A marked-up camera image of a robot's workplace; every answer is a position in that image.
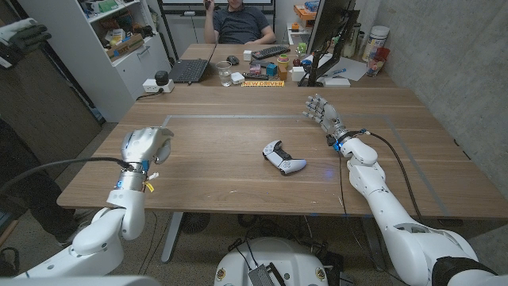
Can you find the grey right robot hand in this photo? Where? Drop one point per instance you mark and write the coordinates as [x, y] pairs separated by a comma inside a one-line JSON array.
[[327, 117]]

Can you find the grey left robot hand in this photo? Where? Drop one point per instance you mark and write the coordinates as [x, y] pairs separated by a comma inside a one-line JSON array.
[[143, 145]]

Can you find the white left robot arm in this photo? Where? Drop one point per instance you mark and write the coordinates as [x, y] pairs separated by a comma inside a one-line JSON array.
[[99, 238]]

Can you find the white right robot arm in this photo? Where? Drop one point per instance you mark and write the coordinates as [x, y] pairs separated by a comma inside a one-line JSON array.
[[373, 182]]

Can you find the white black game controller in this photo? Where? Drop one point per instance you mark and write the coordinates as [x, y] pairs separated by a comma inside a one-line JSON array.
[[283, 161]]

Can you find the flat white box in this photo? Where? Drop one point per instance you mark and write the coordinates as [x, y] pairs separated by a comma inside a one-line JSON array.
[[337, 82]]

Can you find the blue pen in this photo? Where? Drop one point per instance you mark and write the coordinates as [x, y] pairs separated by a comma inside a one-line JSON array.
[[337, 72]]

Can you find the black monitor stand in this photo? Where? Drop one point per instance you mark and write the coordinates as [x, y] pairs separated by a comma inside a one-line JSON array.
[[316, 71]]

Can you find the large white cube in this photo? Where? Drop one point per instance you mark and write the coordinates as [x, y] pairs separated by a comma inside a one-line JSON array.
[[298, 74]]

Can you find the white paper sheets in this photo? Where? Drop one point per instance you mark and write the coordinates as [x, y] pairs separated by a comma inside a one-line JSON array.
[[353, 67]]

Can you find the white power strip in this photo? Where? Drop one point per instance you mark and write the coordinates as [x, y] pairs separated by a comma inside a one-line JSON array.
[[151, 85]]

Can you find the orange wooden block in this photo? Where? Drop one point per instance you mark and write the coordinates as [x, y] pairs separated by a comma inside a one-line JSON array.
[[282, 73]]

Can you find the black plug adapter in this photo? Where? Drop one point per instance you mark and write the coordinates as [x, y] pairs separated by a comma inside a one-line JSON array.
[[161, 77]]

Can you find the colourful stacking toy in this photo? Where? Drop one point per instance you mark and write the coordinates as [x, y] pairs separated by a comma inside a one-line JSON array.
[[283, 60]]

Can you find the blue cube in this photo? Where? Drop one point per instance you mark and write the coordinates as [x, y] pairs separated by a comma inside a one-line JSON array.
[[272, 70]]

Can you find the yellow new driver sign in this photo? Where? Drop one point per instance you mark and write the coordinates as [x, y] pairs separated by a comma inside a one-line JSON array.
[[262, 83]]

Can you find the small green box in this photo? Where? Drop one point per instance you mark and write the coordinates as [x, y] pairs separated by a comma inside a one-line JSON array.
[[302, 48]]

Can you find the white shelf cabinet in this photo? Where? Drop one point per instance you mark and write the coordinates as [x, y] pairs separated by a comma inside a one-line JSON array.
[[99, 79]]

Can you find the black remote control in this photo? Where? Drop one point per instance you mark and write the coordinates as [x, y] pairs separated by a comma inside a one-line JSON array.
[[256, 76]]

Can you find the pink puzzle cube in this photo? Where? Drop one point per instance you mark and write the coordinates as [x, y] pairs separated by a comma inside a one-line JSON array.
[[256, 69]]

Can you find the black keyboard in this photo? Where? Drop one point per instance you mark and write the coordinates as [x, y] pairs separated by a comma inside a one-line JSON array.
[[270, 51]]

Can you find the black laptop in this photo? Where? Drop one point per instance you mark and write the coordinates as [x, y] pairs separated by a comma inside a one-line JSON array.
[[189, 70]]

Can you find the white round canister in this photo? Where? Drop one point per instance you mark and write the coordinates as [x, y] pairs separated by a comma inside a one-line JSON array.
[[375, 41]]

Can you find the black floor fan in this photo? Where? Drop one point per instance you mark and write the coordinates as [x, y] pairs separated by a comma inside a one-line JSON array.
[[194, 222]]

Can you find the black computer monitor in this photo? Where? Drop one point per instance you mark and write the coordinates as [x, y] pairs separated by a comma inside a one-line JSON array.
[[329, 24]]

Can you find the grey table leg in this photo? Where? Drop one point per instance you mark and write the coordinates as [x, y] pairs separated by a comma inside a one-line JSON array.
[[171, 238], [371, 246]]

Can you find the small white charger box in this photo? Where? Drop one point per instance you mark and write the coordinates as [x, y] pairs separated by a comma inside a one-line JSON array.
[[237, 78]]

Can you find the brown cardboard box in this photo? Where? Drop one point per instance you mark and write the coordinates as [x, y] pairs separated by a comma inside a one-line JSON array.
[[125, 47]]

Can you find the small white cube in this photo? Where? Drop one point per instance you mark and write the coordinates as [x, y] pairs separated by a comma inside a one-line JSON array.
[[247, 55]]

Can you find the clear drinking glass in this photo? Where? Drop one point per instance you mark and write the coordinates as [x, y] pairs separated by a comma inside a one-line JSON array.
[[224, 75]]

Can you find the orange box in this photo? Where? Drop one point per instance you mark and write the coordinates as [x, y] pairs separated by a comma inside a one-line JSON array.
[[303, 12]]

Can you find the black computer mouse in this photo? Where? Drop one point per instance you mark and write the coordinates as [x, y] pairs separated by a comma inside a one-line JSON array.
[[233, 60]]

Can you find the black metal stand pole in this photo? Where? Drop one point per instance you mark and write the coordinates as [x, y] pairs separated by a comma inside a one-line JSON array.
[[166, 32]]

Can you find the standing person black gloves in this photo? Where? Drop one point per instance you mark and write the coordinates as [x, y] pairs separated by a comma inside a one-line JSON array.
[[24, 190]]

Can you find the seated person dark shirt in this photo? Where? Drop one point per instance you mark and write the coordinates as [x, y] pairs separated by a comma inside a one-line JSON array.
[[238, 25]]

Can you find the green carton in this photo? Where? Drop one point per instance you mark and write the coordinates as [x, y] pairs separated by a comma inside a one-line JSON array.
[[108, 5]]

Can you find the white robot torso base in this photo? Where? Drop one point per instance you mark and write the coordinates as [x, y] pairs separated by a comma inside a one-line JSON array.
[[285, 258]]

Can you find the grey electronics box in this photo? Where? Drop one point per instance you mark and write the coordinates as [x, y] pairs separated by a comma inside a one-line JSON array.
[[260, 276]]

